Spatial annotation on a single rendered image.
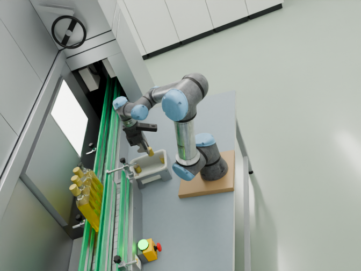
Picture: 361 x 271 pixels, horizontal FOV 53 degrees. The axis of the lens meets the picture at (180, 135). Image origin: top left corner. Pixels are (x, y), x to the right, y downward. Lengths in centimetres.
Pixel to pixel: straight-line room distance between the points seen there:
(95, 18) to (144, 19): 290
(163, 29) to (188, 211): 385
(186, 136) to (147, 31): 391
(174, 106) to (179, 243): 66
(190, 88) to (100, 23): 116
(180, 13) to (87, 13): 300
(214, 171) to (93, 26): 122
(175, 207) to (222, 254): 39
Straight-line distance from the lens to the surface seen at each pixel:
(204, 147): 176
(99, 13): 243
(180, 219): 181
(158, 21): 532
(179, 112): 139
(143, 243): 167
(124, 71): 256
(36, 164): 170
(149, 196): 200
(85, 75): 273
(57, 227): 176
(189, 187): 189
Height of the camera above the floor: 206
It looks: 35 degrees down
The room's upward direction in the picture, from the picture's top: 24 degrees counter-clockwise
